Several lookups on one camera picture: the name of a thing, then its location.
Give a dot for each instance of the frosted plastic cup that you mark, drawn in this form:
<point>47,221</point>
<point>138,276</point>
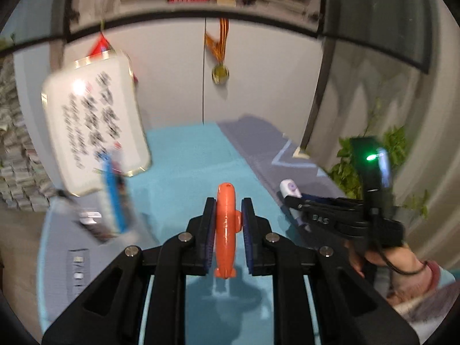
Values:
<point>107,228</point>

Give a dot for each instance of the blue pen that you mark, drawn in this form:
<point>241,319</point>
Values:
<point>113,194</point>

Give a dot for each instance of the green leafy plant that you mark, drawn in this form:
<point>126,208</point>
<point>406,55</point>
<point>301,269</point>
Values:
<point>395,143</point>

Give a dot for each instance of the framed calligraphy sign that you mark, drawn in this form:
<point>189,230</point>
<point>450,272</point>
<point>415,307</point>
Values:
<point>93,122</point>

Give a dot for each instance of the tall pile of paper stacks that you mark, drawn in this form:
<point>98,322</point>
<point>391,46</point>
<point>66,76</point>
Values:
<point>18,172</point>

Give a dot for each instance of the red hanging ornament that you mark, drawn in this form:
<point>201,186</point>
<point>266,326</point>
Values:
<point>100,47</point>

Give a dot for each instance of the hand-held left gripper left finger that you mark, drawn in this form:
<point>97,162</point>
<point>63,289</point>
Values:
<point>211,237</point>

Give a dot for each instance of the white purple correction tape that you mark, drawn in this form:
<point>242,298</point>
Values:
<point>289,188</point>

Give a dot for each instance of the person's right hand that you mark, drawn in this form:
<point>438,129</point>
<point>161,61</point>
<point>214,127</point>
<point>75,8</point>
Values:
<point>399,259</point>

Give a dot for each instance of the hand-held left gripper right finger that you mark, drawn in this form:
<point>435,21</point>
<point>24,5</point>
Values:
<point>248,237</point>

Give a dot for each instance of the person's right forearm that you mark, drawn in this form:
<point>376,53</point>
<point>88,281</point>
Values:
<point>427,287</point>

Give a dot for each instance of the gold medal with striped ribbon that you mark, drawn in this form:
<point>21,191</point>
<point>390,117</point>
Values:
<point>220,73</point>

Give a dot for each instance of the dark glass cabinet door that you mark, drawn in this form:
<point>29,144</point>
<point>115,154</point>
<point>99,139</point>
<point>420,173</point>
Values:
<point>381,18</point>

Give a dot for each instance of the white bookshelf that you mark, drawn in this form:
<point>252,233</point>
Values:
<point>197,10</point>

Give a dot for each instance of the blue grey tablecloth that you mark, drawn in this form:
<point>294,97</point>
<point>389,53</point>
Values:
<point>201,158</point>

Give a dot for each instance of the messy stack of papers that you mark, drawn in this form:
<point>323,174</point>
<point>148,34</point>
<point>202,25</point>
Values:
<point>280,3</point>

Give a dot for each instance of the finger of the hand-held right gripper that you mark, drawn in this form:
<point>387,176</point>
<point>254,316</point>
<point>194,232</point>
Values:
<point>330,202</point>
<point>316,217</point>

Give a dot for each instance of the orange utility knife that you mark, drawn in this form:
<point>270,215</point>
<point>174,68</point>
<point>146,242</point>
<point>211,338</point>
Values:
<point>227,230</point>

